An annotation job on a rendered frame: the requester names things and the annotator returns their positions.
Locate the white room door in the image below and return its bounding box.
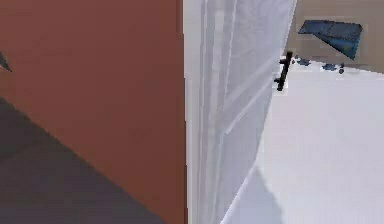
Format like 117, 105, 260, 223
183, 0, 298, 224

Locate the black door handle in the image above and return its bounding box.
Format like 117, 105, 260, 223
274, 50, 294, 92

